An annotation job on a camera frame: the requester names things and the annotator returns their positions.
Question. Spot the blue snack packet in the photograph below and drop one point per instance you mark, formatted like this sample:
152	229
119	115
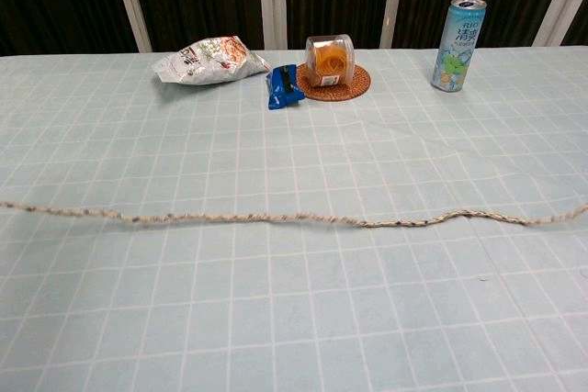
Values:
278	89

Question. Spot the round brown woven coaster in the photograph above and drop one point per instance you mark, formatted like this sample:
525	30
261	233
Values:
353	86

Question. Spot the clear container with orange contents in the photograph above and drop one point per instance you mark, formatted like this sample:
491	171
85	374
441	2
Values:
328	61

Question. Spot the white snack bag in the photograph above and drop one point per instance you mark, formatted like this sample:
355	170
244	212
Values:
211	63

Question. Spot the light blue checked tablecloth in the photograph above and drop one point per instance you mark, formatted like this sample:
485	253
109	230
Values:
275	318

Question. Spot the light blue drink can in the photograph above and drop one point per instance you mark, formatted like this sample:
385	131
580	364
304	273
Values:
455	52

